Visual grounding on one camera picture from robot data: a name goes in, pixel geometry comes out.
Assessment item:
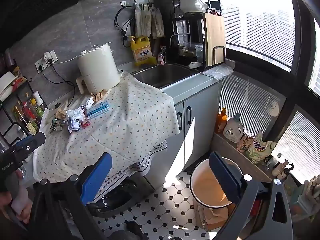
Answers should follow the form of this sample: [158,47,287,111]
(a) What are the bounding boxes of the person's left hand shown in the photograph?
[0,177,34,225]

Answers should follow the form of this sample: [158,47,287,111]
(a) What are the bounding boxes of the white air fryer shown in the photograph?
[76,44,122,95]

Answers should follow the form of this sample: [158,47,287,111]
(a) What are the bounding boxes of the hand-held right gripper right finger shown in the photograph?
[209,151,293,240]

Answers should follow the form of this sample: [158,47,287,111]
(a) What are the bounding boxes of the white round suction hook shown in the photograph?
[269,101,279,117]

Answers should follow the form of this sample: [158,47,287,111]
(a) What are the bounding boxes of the wide window blind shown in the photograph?
[219,74,287,140]

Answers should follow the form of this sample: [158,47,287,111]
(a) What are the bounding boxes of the row of condiment bottles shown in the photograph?
[12,92,48,135]

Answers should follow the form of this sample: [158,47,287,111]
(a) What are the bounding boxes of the floral tablecloth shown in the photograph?
[32,71,181,200]

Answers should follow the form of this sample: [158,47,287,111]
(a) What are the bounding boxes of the brown pump bottle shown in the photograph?
[278,164,294,179]

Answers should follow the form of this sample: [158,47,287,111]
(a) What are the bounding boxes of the black spice rack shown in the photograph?
[0,60,48,143]

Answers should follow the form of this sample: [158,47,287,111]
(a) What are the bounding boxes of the white round bin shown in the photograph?
[189,158,243,208]

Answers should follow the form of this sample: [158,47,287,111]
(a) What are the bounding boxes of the orange bottle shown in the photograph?
[216,107,227,133]

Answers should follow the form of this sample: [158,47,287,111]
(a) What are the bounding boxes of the red snack packet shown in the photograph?
[11,66,27,85]

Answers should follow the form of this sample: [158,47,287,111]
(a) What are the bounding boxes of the black dish rack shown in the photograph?
[171,0,227,72]

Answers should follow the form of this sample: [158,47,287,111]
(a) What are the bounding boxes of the person's leg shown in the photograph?
[126,220,150,240]

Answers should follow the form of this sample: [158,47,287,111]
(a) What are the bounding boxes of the narrow window blind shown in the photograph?
[271,110,320,180]

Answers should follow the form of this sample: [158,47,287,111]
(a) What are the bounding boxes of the white dish cloth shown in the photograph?
[201,65,234,78]

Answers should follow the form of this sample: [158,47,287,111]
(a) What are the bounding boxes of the chrome faucet with pink cover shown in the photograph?
[158,46,167,65]

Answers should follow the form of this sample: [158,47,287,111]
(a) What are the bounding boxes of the wooden cutting board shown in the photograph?
[202,12,226,67]

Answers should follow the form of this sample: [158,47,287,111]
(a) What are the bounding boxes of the grey sink cabinet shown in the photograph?
[160,61,235,183]

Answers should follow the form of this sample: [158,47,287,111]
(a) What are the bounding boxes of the white laundry detergent jug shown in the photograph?
[223,113,244,143]

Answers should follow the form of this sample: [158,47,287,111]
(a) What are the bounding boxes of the black power cable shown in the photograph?
[114,5,137,48]

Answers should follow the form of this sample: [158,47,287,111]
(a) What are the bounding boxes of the small printed packets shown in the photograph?
[237,134,255,153]

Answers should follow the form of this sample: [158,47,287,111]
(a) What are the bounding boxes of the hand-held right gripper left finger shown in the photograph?
[30,152,113,240]

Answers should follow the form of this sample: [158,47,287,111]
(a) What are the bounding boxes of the black appliance cable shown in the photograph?
[41,65,78,105]

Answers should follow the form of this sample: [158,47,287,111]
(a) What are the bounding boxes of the stone window ledge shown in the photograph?
[212,132,273,183]

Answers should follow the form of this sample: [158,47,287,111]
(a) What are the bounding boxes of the white lidded bowl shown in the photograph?
[179,0,208,14]

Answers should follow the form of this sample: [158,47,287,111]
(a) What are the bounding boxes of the white wall socket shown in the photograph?
[35,50,57,73]

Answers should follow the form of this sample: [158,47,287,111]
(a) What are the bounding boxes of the yellow detergent bottle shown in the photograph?
[128,36,157,67]

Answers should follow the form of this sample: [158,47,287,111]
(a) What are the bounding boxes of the hanging beige bag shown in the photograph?
[150,4,165,39]
[135,3,153,38]

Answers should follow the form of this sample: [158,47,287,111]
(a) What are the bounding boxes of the steel sink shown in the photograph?
[131,64,198,89]

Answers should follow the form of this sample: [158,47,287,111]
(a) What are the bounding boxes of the green detergent refill pouch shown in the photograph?
[247,131,277,165]

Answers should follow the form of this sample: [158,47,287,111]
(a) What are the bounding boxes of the black range hood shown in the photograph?
[0,0,98,52]

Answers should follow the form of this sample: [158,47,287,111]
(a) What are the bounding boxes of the brown paper bag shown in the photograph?
[55,108,68,120]

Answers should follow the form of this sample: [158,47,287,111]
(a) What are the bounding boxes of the steel pot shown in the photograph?
[177,42,198,57]

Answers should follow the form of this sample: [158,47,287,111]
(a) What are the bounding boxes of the crumpled white paper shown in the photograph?
[66,106,87,134]

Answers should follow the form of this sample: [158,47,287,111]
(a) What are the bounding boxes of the foil snack wrapper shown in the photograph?
[49,119,67,134]

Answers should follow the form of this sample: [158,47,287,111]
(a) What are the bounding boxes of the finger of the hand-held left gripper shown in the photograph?
[10,132,47,156]

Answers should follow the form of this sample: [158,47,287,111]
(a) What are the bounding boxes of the blue and white box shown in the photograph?
[86,101,110,120]

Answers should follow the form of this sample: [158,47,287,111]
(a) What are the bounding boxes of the pleated brown paper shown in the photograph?
[90,89,108,102]

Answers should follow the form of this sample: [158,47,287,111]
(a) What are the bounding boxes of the clear plastic container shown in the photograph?
[195,45,204,63]

